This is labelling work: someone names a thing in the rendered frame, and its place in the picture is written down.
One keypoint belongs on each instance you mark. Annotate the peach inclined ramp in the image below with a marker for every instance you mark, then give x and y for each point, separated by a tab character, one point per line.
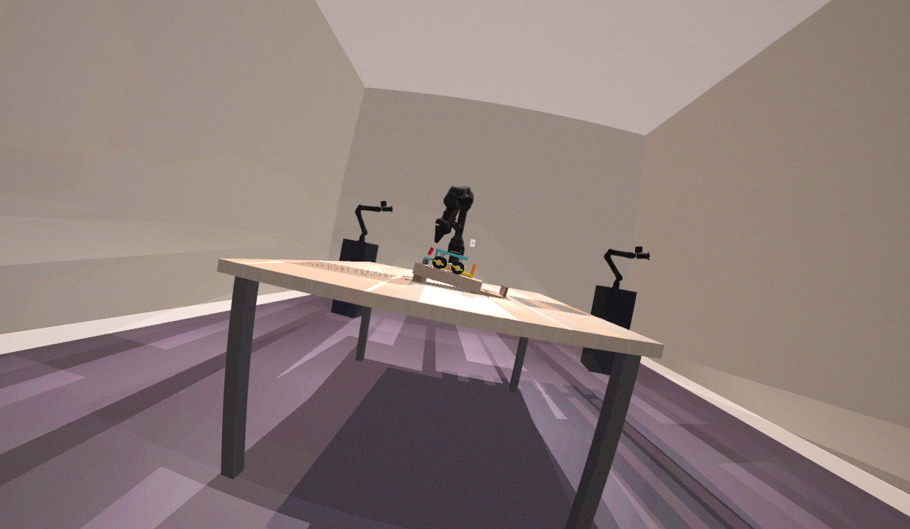
421	271

